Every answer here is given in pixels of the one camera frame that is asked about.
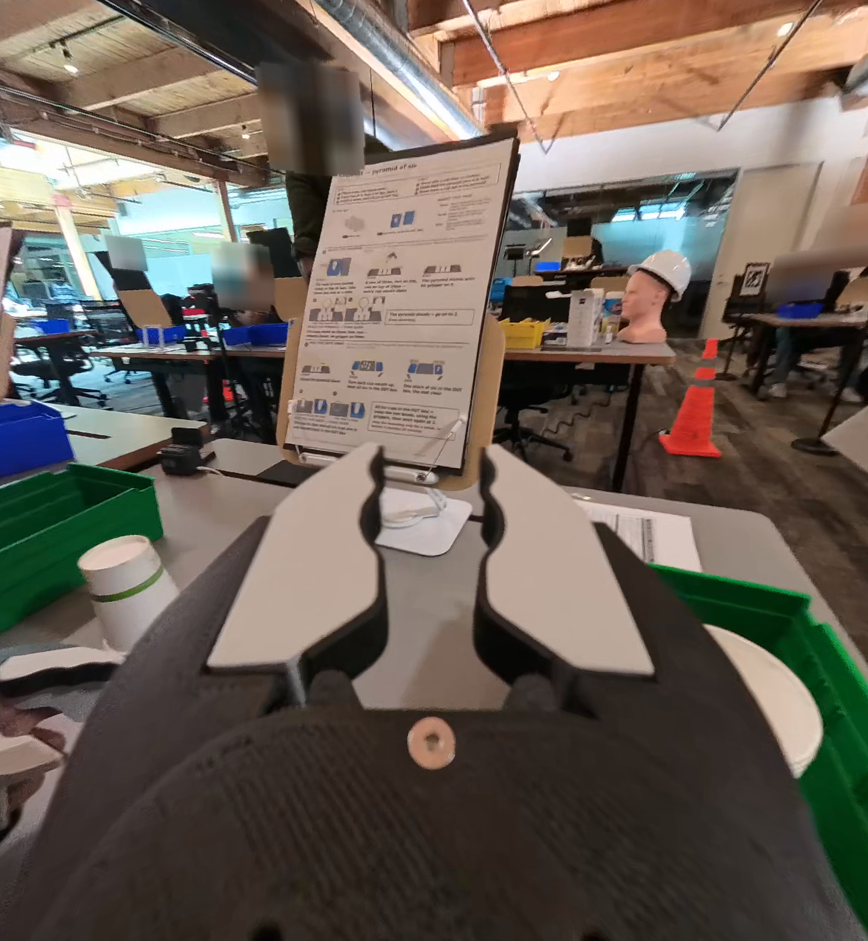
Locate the yellow plastic bin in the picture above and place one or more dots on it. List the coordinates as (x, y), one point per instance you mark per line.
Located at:
(523, 334)

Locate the wooden desk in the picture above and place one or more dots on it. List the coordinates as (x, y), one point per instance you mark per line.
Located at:
(588, 353)
(809, 321)
(184, 351)

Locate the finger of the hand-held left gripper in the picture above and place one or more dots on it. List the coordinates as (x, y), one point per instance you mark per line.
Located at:
(8, 753)
(59, 661)

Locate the orange traffic cone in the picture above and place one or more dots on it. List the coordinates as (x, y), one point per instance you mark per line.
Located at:
(691, 419)

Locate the black charging hub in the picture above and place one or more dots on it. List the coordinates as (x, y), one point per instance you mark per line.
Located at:
(180, 452)

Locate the small code sign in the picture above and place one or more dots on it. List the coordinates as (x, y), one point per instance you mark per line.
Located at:
(756, 279)

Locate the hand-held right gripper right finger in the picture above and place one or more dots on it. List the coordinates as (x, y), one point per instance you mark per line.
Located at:
(566, 595)

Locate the laminated paper sheet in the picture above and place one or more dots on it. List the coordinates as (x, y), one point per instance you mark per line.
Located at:
(662, 537)

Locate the white paper cup green band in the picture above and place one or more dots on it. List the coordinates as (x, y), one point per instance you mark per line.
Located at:
(129, 603)
(772, 698)

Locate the black office chair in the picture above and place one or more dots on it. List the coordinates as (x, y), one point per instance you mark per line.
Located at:
(529, 412)
(59, 364)

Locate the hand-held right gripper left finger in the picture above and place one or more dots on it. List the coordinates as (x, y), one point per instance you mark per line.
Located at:
(287, 588)

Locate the grey panel on stand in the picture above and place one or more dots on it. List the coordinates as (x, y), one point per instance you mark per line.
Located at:
(867, 434)

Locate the mannequin head white helmet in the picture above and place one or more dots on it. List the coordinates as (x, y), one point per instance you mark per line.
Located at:
(654, 294)

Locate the silver ceiling duct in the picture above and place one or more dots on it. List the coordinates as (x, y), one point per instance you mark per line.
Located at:
(404, 66)

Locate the white product box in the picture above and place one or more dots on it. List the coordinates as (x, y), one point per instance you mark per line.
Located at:
(585, 316)

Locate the white board stand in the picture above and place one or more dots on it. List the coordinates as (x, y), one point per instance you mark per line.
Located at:
(426, 529)

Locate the green plastic bin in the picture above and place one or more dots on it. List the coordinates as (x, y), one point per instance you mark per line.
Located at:
(867, 772)
(37, 559)

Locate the large blue plastic bin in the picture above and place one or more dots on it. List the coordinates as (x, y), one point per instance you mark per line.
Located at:
(8, 441)

